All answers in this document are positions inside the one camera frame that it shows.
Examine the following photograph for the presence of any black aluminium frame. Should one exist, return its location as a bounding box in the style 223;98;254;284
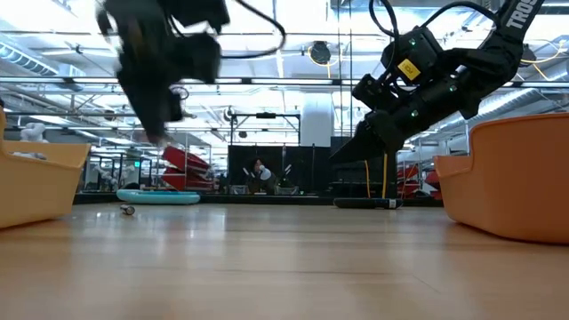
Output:
73;193;445;207

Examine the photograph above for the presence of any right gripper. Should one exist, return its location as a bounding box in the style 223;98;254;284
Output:
331;25;479;162

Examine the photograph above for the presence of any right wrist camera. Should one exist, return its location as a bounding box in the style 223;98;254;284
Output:
352;73;401;113

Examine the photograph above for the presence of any black right camera cable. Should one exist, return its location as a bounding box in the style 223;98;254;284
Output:
367;0;401;76

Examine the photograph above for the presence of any black remote control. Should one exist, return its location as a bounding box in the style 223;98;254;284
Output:
333;197;405;211

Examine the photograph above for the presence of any black partition screen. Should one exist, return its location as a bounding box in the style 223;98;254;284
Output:
227;136;398;199

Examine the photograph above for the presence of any white pillar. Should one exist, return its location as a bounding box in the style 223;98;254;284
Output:
301;92;334;148

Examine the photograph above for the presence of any yellow plastic bin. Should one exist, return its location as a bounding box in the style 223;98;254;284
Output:
0;106;92;230

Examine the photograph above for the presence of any orange plastic bin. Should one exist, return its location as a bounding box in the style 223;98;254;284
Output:
434;112;569;245

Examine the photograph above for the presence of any black cable reel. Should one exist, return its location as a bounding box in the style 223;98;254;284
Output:
309;40;333;67

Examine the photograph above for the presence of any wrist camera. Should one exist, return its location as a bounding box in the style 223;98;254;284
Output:
170;31;222;85
352;73;401;113

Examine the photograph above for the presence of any red cart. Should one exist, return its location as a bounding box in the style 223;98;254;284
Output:
161;145;213;191

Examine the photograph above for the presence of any person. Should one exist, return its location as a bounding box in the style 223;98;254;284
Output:
243;156;279;196

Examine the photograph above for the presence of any black camera cable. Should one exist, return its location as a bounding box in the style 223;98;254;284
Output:
367;0;401;76
220;0;288;60

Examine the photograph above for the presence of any yellow cable tag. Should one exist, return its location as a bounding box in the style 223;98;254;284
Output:
396;58;422;83

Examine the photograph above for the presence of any black left camera cable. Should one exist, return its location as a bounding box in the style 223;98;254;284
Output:
220;0;288;60

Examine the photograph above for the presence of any red equipment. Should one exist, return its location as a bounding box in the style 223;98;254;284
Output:
397;164;441;202

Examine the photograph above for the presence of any black stand frame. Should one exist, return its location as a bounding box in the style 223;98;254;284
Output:
229;112;301;148

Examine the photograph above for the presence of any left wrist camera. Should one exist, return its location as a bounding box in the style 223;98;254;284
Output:
170;31;222;85

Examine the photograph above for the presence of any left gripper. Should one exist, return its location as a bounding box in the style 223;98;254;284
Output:
116;17;184;141

